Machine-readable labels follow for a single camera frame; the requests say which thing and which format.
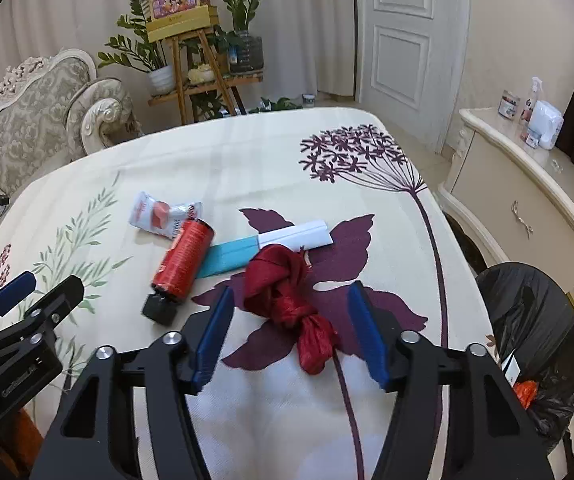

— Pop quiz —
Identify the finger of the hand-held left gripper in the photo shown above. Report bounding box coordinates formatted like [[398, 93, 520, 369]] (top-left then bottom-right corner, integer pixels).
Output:
[[0, 271, 37, 337], [0, 275, 85, 357]]

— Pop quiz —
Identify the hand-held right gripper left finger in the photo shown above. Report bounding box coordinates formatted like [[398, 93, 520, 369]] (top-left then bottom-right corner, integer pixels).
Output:
[[30, 285, 235, 480]]

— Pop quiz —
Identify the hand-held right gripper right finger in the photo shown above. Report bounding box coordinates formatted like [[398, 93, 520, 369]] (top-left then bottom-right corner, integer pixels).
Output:
[[347, 281, 555, 480]]

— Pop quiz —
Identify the knotted red cloth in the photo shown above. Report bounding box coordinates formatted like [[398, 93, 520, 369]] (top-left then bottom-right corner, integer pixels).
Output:
[[243, 243, 340, 376]]

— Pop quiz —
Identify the red can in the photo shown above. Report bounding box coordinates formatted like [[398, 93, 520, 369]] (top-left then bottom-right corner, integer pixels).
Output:
[[141, 217, 215, 327]]

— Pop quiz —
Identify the red and white snack wrapper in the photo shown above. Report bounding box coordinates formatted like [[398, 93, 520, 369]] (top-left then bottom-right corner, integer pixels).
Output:
[[128, 191, 203, 241]]

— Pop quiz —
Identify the ornate cream armchair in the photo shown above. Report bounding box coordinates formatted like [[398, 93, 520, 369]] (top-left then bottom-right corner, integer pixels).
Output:
[[0, 49, 140, 281]]

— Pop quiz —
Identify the cream cabinet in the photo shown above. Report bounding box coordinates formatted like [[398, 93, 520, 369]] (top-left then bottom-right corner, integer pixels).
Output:
[[437, 107, 574, 311]]

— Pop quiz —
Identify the small floor plant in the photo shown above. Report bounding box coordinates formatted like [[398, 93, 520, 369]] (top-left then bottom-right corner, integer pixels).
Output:
[[249, 96, 303, 113]]

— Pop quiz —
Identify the green plant in white pot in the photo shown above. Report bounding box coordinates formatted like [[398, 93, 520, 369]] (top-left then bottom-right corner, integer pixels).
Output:
[[98, 0, 175, 97]]

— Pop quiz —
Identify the yellowish ornament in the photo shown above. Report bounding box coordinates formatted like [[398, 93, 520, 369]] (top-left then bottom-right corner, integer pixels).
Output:
[[188, 62, 216, 85]]

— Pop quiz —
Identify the small jar on dresser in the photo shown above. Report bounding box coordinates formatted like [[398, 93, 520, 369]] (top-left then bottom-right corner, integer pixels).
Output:
[[499, 90, 519, 118]]

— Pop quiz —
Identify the wooden plant stand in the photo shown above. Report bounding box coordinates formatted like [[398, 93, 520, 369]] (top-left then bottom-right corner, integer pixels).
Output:
[[148, 27, 264, 126]]

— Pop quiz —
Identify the white tissue pack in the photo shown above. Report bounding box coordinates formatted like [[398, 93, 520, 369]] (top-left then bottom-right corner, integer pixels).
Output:
[[529, 101, 564, 150]]

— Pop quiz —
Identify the clear spray bottle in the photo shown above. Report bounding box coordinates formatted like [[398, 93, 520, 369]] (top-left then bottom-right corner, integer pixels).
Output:
[[519, 76, 542, 138]]

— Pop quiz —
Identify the tall plant in glass vase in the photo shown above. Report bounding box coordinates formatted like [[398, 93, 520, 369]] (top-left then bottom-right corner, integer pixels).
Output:
[[209, 0, 278, 73]]

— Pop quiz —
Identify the white curtain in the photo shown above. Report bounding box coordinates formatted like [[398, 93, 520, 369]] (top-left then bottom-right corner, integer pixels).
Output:
[[0, 0, 358, 126]]

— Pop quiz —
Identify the yellow box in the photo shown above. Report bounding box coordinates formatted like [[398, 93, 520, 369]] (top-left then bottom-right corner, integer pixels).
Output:
[[146, 6, 219, 43]]

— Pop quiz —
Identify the white panel door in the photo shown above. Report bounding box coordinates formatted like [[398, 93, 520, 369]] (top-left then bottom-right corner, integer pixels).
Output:
[[354, 0, 472, 153]]

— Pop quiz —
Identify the colourful printed box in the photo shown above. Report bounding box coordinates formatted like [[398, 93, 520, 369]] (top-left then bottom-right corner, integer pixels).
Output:
[[148, 0, 213, 20]]

